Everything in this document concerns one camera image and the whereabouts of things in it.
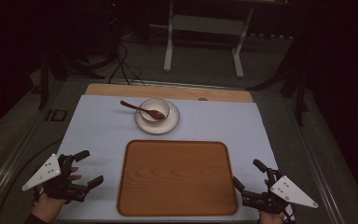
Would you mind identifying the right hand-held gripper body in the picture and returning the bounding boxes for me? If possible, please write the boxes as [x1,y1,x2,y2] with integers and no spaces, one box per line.
[241,167,319,217]

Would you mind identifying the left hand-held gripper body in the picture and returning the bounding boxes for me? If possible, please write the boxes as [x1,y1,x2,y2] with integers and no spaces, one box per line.
[21,153,89,204]

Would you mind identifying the person's right hand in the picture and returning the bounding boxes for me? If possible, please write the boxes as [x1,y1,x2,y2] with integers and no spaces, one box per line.
[256,178,286,224]

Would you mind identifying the light blue table mat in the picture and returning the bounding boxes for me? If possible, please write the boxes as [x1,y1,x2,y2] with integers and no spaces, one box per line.
[55,93,279,222]

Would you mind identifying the black square floor socket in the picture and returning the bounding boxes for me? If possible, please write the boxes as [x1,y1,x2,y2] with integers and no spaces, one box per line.
[45,108,68,122]

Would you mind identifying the brown wooden tray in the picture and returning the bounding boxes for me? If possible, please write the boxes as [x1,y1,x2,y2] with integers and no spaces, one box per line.
[117,139,240,217]

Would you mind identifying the brown wooden spoon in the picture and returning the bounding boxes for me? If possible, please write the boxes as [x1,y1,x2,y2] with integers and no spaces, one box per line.
[119,100,166,121]

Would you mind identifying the black tripod stand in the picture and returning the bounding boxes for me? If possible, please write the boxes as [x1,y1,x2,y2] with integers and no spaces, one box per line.
[37,36,106,110]
[246,36,312,127]

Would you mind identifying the white bowl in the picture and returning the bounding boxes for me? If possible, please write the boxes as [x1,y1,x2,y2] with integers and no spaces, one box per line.
[139,98,171,123]

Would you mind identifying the white saucer plate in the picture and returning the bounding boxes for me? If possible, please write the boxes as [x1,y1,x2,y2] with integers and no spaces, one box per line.
[134,98,181,135]

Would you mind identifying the dark device with red light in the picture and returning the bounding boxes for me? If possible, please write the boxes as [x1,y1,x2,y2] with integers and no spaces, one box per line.
[104,0,121,62]

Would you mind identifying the black floor cables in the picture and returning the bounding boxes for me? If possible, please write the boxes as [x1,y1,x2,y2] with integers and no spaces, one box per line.
[107,41,146,87]

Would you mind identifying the white metal stand frame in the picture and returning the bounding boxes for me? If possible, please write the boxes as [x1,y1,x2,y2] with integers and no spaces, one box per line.
[163,0,255,79]

